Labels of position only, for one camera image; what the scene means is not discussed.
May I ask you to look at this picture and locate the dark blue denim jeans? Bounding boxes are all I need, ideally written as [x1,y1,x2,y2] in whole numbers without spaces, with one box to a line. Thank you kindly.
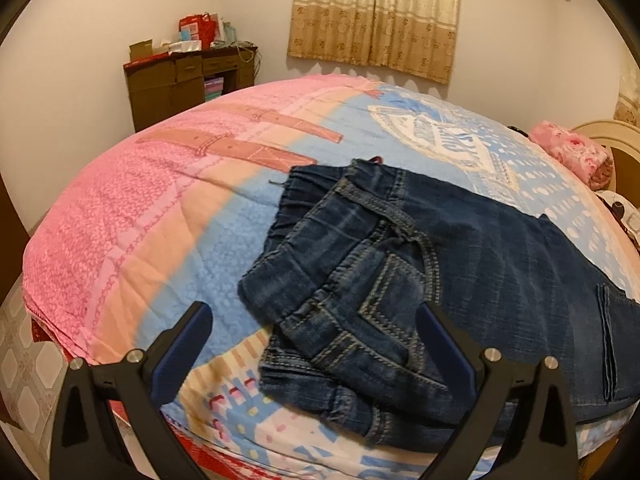
[238,160,639,452]

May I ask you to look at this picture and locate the white patterned pillow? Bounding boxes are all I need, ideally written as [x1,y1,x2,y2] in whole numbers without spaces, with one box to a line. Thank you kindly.
[596,190,640,249]

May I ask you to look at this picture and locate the pink and blue bedspread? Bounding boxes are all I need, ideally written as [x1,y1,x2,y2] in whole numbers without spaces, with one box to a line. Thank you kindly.
[23,75,639,479]

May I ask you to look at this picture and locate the pink floral folded blanket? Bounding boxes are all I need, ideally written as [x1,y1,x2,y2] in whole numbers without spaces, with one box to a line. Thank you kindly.
[528,122,614,191]

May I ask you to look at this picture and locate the cream and brown headboard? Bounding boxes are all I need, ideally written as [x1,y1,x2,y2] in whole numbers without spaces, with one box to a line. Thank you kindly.
[574,120,640,206]

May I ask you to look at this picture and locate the beige curtain at right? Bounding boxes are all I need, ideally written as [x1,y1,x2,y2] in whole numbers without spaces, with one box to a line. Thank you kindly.
[614,52,640,127]

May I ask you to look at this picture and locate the dark brown wooden desk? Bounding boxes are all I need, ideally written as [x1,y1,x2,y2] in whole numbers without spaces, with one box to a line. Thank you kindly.
[124,44,259,132]

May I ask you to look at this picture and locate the cardboard box on desk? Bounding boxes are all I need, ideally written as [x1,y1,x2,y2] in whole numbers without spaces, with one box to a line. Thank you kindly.
[129,39,167,62]

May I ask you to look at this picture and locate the red gift bag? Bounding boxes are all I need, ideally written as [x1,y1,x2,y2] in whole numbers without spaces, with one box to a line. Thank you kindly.
[178,13,218,50]

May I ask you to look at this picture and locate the beige patterned window curtain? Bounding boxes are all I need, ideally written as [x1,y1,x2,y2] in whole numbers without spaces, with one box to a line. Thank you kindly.
[288,0,460,84]

